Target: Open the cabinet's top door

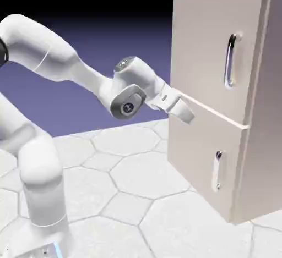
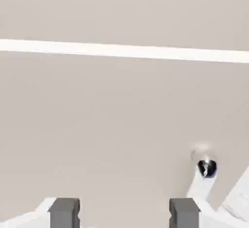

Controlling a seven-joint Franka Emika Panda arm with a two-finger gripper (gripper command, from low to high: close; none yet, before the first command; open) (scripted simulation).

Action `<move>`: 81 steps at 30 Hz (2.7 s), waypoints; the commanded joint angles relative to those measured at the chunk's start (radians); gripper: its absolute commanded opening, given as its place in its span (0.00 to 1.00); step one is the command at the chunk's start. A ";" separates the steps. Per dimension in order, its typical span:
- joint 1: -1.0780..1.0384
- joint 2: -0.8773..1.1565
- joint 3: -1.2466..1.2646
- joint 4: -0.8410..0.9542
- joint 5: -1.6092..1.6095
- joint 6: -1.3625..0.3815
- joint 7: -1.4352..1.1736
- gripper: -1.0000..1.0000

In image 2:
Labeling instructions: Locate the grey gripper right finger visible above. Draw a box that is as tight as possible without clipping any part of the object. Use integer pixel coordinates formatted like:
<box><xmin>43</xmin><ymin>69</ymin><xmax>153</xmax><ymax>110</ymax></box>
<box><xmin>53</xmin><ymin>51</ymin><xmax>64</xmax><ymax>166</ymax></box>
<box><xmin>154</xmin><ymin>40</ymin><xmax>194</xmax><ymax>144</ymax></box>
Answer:
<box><xmin>168</xmin><ymin>197</ymin><xmax>249</xmax><ymax>228</ymax></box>

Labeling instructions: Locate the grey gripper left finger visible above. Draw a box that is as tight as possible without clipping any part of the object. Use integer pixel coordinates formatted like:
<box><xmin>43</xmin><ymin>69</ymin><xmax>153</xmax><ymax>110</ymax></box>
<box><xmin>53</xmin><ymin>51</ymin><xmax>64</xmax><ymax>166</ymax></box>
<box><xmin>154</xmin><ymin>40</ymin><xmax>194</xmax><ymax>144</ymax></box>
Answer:
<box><xmin>0</xmin><ymin>197</ymin><xmax>81</xmax><ymax>228</ymax></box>

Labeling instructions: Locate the beige cabinet door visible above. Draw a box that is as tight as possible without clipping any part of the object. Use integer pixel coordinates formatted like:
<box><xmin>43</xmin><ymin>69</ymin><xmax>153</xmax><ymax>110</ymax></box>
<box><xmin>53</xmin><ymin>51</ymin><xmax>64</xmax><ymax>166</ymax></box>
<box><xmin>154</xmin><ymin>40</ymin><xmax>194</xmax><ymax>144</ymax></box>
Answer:
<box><xmin>0</xmin><ymin>0</ymin><xmax>249</xmax><ymax>52</ymax></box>
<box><xmin>0</xmin><ymin>49</ymin><xmax>249</xmax><ymax>228</ymax></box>

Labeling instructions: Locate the beige painted cabinet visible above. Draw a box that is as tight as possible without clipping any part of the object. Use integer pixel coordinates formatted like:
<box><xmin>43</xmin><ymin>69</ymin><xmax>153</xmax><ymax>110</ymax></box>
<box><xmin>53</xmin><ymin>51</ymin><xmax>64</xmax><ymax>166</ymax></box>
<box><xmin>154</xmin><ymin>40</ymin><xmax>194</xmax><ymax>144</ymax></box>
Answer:
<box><xmin>0</xmin><ymin>0</ymin><xmax>249</xmax><ymax>228</ymax></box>

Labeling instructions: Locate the shiny dark knob handle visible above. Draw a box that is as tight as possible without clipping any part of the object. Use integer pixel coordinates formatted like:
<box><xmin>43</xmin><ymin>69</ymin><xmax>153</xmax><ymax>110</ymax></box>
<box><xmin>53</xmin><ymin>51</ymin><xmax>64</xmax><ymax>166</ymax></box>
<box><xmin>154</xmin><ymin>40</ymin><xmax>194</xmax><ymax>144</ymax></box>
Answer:
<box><xmin>186</xmin><ymin>155</ymin><xmax>218</xmax><ymax>201</ymax></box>

